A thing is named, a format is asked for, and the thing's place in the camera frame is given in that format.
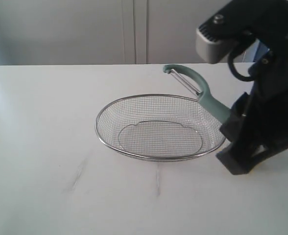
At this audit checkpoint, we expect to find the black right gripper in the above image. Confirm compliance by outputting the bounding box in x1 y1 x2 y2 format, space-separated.
199 0 288 165

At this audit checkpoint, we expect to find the teal handled vegetable peeler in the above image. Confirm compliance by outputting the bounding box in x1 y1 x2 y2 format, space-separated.
163 64 231 123

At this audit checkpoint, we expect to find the oval metal wire mesh basket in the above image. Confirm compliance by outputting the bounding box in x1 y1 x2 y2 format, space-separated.
95 94 226 162

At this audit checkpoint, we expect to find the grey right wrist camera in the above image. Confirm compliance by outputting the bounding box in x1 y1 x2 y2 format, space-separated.
195 26 238 64

